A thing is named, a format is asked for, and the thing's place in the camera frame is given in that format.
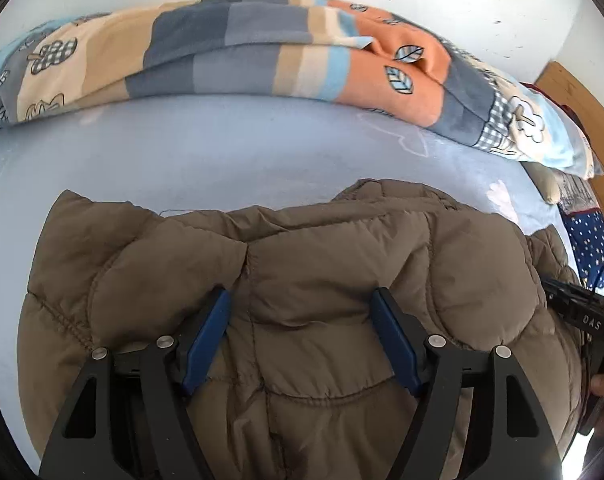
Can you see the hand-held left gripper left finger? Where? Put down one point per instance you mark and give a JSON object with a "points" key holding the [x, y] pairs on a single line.
{"points": [[207, 340]]}

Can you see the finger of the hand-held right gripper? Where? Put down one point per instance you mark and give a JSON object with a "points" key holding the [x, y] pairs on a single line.
{"points": [[552, 292]]}

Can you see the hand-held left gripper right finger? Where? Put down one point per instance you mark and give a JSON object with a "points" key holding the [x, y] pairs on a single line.
{"points": [[396, 340]]}

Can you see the brown puffer jacket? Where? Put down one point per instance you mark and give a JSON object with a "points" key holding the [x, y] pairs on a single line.
{"points": [[302, 285]]}

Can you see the blue starred cloth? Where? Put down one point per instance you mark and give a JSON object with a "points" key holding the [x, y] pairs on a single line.
{"points": [[589, 245]]}

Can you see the beige cushion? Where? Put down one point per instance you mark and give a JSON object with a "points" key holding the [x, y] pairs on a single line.
{"points": [[546, 182]]}

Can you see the dark red cloth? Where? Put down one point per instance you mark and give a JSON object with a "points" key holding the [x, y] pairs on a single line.
{"points": [[562, 105]]}

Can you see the light blue bed sheet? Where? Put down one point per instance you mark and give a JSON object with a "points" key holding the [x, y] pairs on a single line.
{"points": [[221, 150]]}

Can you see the wooden headboard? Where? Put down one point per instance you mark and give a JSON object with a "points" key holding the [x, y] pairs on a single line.
{"points": [[582, 95]]}

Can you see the patterned fleece blanket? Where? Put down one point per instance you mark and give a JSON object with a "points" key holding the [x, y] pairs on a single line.
{"points": [[231, 50]]}

